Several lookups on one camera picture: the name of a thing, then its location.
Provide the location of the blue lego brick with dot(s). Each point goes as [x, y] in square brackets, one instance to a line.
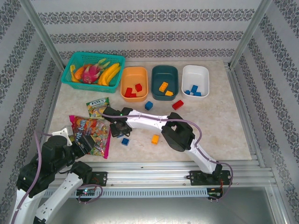
[187, 92]
[194, 88]
[148, 105]
[197, 94]
[120, 136]
[125, 142]

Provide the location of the long red lego brick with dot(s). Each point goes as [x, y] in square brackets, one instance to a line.
[134, 95]

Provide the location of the long yellow lego brick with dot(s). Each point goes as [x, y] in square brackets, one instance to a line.
[163, 86]

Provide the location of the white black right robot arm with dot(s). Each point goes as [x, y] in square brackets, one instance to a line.
[144, 122]

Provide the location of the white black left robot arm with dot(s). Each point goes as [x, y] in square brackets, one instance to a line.
[63, 193]

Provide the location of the colourful fruit candy bag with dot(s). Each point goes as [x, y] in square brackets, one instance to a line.
[98, 130]

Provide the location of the green candy bag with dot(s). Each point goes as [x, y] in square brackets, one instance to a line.
[97, 107]

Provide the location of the small controller circuit board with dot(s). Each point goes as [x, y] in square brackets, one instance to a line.
[86, 192]
[215, 193]

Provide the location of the yellow toy banana bunch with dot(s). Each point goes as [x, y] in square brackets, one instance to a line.
[109, 73]

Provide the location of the orange plastic bin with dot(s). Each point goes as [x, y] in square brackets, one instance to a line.
[134, 74]

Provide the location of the pink toy dragon fruit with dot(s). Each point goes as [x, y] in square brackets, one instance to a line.
[90, 74]

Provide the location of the orange toy fruit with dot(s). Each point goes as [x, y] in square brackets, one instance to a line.
[79, 71]

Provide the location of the small yellow toy banana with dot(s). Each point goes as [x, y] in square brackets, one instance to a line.
[73, 75]

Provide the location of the dark teal plastic bin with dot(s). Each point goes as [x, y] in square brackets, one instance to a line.
[164, 73]

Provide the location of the teal plastic basket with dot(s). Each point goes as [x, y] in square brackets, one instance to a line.
[91, 57]

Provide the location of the white plastic bin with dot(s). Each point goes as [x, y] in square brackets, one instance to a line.
[195, 74]

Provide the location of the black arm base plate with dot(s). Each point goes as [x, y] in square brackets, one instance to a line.
[196, 178]
[100, 178]

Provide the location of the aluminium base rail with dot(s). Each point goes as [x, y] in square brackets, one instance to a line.
[149, 173]

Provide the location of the aluminium side rail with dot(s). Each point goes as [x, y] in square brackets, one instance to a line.
[246, 116]
[52, 100]

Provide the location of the aluminium frame post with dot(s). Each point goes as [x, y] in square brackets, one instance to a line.
[39, 30]
[252, 30]

